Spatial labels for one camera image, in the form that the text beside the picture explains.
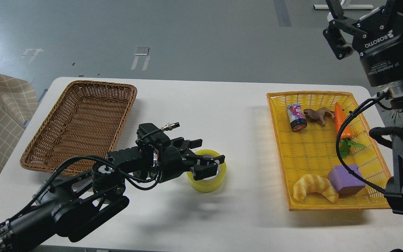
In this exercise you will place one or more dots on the brown toy frog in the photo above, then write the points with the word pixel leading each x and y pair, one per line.
pixel 318 115

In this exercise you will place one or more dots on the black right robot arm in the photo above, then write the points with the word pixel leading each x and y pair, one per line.
pixel 390 137

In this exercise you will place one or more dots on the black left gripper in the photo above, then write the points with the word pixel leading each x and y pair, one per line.
pixel 174 162

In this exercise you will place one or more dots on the white stand base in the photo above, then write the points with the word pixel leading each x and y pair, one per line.
pixel 346 5

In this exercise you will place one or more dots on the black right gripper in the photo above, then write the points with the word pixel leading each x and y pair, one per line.
pixel 378 37

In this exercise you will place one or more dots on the orange toy carrot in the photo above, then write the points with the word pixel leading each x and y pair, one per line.
pixel 344 139

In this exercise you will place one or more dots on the small drink can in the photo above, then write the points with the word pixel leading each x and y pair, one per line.
pixel 297 119

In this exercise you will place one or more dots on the brown wicker basket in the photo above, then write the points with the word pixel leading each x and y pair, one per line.
pixel 87 119

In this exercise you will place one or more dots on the yellow tape roll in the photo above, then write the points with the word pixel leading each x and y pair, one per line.
pixel 209 184

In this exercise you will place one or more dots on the toy croissant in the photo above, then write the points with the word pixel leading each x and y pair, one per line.
pixel 312 183

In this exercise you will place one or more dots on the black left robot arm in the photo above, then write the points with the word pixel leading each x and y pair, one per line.
pixel 84 192

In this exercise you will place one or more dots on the yellow plastic basket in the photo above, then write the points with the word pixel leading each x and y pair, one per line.
pixel 312 151

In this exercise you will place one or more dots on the purple foam block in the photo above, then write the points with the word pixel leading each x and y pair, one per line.
pixel 344 183

